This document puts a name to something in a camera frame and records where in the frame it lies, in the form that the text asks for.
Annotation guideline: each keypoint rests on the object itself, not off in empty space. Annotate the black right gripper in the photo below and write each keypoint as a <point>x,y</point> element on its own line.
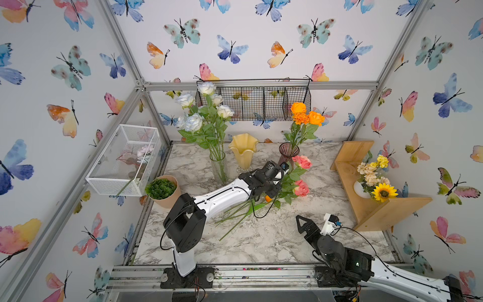
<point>310,226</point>

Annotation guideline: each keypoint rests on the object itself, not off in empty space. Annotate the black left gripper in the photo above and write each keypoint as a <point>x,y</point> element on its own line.
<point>274,192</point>

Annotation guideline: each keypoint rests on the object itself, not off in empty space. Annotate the pink artificial rose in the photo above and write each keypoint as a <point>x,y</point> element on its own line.
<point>301,164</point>

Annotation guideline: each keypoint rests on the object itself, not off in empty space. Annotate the orange flower front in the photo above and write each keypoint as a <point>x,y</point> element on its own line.
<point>300,118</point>

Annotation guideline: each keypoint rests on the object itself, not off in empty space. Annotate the white rose stem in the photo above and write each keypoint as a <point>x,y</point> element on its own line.
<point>206,88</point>
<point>216,99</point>
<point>224,111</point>
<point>188,123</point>
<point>186,101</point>

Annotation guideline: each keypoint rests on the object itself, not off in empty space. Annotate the orange artificial flower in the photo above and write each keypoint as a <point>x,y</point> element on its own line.
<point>312,122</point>

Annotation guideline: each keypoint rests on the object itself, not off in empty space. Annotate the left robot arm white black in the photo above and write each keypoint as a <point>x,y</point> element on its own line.
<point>185,223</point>

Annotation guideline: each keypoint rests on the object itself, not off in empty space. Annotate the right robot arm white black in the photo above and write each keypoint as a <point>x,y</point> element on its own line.
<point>404,284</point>

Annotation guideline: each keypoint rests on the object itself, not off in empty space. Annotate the purple ribbed glass vase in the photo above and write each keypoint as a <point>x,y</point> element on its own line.
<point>288,153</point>

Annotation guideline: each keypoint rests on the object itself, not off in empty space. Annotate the pile of green flower stems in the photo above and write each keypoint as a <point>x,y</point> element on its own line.
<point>257,208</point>

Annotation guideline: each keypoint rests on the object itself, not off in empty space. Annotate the yellow ruffled vase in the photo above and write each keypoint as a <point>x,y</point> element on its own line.
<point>243,146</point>

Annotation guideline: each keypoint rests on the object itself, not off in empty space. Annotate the wooden corner shelf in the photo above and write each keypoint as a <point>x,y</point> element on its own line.
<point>372,213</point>

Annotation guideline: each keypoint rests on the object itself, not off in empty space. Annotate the clear glass vase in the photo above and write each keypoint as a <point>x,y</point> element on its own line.
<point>218,164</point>

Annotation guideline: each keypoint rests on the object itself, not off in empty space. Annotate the sunflower bouquet in white vase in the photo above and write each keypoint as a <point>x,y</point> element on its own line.
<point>372,182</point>

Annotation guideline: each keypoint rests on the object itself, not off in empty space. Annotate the potted green succulent plant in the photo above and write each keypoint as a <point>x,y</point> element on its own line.
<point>164,190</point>

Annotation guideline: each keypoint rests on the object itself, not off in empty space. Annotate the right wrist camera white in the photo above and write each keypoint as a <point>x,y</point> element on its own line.
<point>331,223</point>

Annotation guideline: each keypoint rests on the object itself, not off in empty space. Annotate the black wire wall basket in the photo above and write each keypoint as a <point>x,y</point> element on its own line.
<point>263,99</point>

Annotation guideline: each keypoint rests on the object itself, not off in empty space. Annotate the white mesh wall basket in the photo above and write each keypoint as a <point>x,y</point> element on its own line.
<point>126,162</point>

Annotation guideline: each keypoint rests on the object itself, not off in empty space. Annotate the metal base rail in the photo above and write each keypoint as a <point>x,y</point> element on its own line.
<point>220,278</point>

